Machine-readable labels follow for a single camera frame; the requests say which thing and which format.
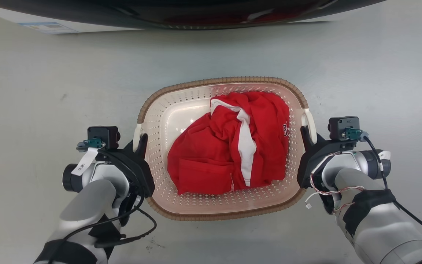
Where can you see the cream perforated laundry basket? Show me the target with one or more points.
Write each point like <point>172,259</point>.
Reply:
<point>196,205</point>

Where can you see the teal left camera connector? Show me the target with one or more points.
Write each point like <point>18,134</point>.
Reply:
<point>94,143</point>

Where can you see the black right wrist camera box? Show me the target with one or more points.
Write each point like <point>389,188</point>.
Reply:
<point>343,124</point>

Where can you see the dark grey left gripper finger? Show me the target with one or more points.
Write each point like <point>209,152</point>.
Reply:
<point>144,145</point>

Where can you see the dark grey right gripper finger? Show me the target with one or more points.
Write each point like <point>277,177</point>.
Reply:
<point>307,137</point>

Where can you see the blue QR code sticker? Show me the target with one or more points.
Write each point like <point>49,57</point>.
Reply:
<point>48,27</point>

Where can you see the red and white garment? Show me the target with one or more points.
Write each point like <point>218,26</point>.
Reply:
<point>211,154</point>

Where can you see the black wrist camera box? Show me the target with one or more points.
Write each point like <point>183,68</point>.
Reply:
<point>103,136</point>
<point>343,124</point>

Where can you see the teal right camera connector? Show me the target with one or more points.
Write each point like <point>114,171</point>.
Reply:
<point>354,133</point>

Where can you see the black round washer door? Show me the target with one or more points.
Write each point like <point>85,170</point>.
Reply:
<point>196,13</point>

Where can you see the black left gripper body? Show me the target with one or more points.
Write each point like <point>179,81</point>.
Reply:
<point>136,170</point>

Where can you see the teal camera connector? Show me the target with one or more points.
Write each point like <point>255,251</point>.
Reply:
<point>94,143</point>
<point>354,133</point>

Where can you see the white front-load washing machine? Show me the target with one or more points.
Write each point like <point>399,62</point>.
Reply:
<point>2,16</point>

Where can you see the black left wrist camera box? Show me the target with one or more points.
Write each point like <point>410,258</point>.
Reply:
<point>103,136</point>

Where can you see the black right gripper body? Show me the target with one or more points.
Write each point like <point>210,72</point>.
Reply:
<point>321,154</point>

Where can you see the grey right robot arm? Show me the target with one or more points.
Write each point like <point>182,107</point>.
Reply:
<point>383,227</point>

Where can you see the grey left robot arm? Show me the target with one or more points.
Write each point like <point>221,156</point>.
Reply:
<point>86,205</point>

